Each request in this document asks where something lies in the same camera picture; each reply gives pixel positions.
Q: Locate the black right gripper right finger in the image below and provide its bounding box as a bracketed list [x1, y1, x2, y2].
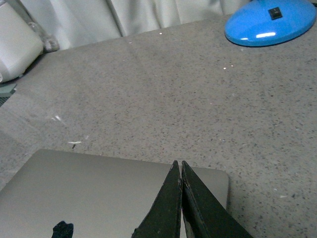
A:
[181, 161, 252, 238]

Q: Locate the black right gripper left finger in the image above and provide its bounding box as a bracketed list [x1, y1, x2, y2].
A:
[132, 161, 182, 238]

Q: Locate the grey laptop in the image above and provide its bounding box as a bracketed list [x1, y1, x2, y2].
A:
[0, 148, 229, 238]

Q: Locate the blue lamp base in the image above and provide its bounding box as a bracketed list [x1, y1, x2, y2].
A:
[224, 0, 317, 47]

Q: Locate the grey-green slotted rack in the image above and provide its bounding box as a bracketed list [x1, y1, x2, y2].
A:
[0, 84, 16, 107]

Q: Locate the clear plastic bag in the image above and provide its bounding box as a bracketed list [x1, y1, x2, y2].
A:
[28, 22, 60, 53]

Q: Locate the white curtain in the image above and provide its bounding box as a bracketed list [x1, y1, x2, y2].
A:
[21, 0, 247, 50]

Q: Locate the white round appliance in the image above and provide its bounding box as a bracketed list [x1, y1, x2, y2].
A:
[0, 0, 43, 83]

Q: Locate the black lamp switch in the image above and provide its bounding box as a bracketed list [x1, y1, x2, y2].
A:
[268, 7, 283, 20]

